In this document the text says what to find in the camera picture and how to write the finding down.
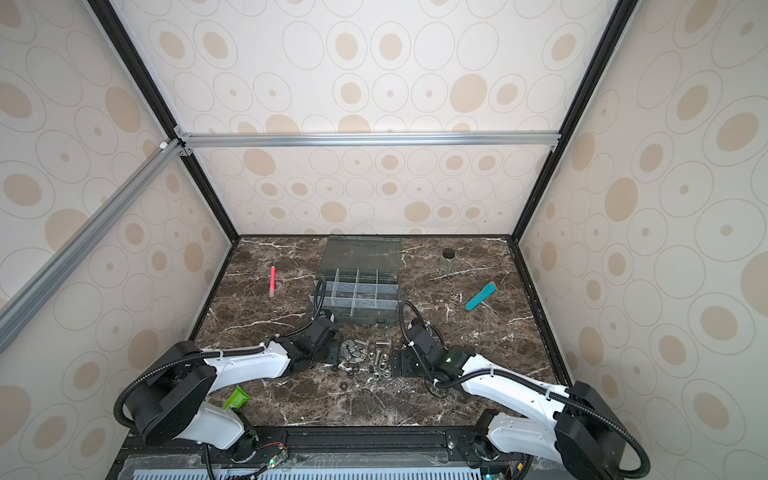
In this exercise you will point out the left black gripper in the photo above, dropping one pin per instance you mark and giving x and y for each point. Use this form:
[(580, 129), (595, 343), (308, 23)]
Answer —
[(335, 353)]

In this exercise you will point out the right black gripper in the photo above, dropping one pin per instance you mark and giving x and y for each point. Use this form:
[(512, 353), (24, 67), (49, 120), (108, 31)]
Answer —
[(402, 364)]

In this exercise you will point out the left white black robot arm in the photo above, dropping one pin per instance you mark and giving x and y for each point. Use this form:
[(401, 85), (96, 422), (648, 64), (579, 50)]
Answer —
[(168, 400)]

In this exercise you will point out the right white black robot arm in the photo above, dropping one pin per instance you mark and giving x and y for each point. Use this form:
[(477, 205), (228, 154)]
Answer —
[(572, 426)]

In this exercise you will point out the pile of dark wing nuts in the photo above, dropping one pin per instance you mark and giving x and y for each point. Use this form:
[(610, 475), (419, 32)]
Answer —
[(354, 356)]

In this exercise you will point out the cluster of silver hex nuts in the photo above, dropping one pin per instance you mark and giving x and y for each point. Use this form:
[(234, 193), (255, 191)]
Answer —
[(380, 360)]

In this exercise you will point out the pink marker pen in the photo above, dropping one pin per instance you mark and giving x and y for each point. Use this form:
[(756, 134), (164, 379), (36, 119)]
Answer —
[(272, 282)]

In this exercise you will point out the grey compartment organizer box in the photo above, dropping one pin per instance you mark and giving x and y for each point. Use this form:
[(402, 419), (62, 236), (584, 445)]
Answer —
[(362, 279)]

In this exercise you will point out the small black-lidded glass jar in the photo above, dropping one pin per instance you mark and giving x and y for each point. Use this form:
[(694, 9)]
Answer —
[(447, 260)]

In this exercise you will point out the green plastic packet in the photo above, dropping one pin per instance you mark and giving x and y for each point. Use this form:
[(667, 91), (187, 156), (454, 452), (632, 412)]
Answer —
[(236, 400)]

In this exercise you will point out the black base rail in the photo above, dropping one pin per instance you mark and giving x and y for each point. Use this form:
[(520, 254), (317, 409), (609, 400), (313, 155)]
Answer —
[(335, 453)]

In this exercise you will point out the horizontal aluminium frame bar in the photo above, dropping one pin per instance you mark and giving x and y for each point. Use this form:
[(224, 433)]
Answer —
[(376, 139)]

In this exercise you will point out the left diagonal aluminium frame bar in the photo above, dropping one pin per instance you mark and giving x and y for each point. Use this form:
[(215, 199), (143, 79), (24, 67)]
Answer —
[(27, 302)]

